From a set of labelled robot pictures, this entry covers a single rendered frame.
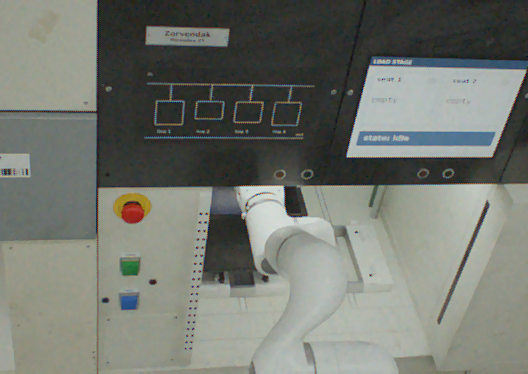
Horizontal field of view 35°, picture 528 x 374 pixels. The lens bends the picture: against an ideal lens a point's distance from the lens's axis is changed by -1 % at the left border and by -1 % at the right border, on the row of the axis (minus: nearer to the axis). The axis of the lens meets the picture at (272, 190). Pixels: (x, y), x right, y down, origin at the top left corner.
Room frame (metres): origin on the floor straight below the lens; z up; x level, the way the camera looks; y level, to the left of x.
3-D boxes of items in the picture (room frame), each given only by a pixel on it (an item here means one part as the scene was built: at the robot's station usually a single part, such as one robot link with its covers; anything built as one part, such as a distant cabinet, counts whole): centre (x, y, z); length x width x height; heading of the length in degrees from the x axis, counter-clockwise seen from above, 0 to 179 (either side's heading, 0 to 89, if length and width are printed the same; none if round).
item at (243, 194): (1.34, 0.03, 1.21); 0.11 x 0.10 x 0.07; 17
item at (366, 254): (1.52, -0.20, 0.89); 0.22 x 0.21 x 0.04; 17
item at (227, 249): (1.44, 0.05, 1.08); 0.24 x 0.20 x 0.32; 106
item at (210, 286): (1.44, 0.06, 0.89); 0.22 x 0.21 x 0.04; 17
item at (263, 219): (1.20, -0.02, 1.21); 0.13 x 0.09 x 0.08; 17
